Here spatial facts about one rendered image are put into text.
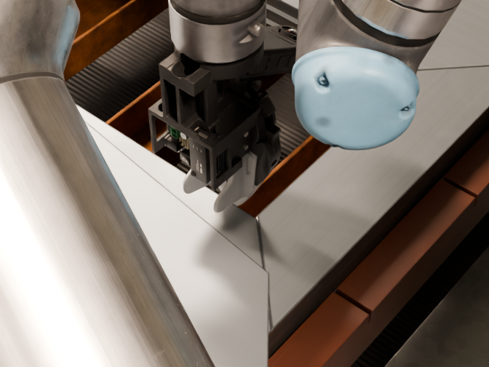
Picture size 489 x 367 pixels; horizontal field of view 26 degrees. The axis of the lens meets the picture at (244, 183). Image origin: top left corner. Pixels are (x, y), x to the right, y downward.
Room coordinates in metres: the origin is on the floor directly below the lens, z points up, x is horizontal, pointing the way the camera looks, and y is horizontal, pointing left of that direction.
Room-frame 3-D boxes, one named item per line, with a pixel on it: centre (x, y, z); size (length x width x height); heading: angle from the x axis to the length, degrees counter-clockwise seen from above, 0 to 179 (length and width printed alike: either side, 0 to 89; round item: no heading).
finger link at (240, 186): (0.63, 0.01, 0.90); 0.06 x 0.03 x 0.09; 140
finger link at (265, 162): (0.64, -0.01, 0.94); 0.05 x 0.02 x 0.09; 50
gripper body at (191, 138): (0.64, 0.02, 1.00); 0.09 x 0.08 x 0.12; 140
